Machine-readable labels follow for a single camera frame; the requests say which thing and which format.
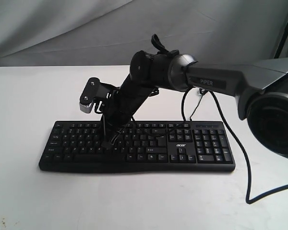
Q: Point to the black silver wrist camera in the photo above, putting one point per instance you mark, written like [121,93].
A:
[95,95]

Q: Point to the grey black piper robot arm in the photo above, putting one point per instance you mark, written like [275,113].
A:
[260,89]

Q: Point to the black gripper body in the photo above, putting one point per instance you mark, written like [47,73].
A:
[123,104]

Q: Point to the grey backdrop cloth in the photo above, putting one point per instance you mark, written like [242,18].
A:
[110,32]

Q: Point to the black acer keyboard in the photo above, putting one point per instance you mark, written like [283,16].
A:
[144,146]

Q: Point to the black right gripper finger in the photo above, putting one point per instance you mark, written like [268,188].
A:
[112,133]

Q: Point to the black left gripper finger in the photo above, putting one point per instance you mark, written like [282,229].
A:
[103,129]

